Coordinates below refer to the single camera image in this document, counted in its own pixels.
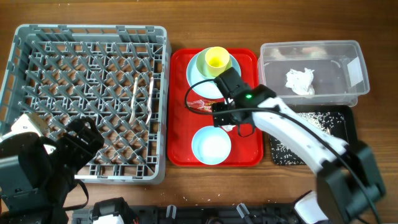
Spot red snack wrapper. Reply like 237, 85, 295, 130
187, 99, 216, 112

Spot light blue bowl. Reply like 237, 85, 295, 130
191, 126, 232, 166

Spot rice and food scraps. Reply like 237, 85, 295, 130
269, 112, 348, 166

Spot yellow plastic cup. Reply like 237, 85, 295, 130
205, 47, 230, 77

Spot green bowl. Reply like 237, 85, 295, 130
196, 47, 232, 78

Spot white napkin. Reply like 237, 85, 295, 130
285, 68, 315, 95

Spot white plastic spoon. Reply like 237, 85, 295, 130
129, 77, 139, 124

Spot white plastic fork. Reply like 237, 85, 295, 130
146, 77, 154, 126

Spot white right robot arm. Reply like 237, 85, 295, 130
215, 84, 386, 223

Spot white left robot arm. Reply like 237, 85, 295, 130
1, 113, 104, 223

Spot grey dishwasher rack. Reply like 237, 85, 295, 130
1, 24, 172, 184

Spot light blue plate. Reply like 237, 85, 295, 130
185, 47, 242, 100

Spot red plastic tray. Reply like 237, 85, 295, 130
167, 49, 264, 167

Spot black tray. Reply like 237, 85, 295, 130
269, 105, 358, 166

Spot clear plastic bin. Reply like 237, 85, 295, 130
257, 40, 370, 106

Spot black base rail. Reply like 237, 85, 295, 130
72, 197, 299, 224

